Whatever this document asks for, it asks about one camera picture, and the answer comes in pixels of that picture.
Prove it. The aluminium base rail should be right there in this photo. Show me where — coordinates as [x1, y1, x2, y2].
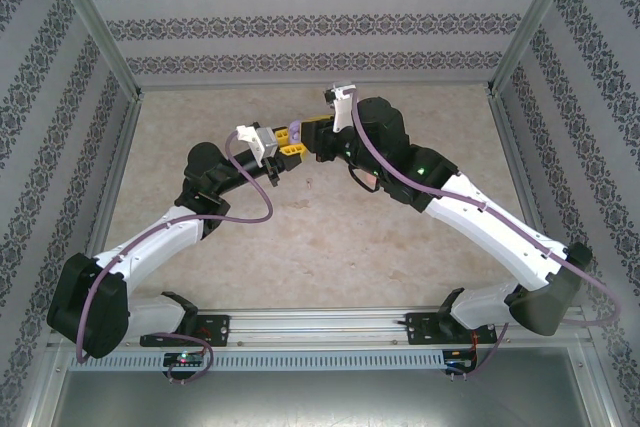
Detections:
[49, 310, 586, 348]

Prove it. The left small circuit board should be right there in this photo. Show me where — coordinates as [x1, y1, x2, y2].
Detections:
[163, 352, 207, 367]

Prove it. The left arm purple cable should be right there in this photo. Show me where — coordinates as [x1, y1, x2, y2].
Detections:
[75, 130, 275, 387]

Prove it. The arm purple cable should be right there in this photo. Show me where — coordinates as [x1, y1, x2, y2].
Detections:
[75, 130, 275, 387]
[351, 86, 622, 381]

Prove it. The aluminium frame post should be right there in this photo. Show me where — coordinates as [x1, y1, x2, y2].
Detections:
[485, 0, 584, 97]
[47, 0, 146, 98]

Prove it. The right gripper thin black cable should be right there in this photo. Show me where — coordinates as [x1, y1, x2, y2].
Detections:
[348, 166, 381, 194]

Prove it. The aluminium frame leg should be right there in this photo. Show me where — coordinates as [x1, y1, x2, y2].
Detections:
[569, 346, 619, 427]
[13, 344, 71, 427]

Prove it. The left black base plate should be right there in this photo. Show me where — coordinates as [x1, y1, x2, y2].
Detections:
[139, 314, 232, 348]

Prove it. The aluminium frame rail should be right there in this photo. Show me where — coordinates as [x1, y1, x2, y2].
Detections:
[485, 86, 574, 308]
[69, 94, 146, 313]

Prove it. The grey slotted cable duct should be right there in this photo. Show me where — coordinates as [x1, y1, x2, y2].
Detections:
[67, 349, 446, 371]

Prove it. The grey metal sheet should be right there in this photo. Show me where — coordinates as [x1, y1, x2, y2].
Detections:
[49, 369, 601, 427]

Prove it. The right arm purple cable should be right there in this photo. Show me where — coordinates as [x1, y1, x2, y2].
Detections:
[351, 86, 622, 381]

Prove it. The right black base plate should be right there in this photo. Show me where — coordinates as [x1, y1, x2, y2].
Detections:
[405, 311, 500, 347]

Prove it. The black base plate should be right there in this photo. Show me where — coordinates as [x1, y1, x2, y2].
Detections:
[139, 314, 232, 348]
[405, 311, 500, 347]

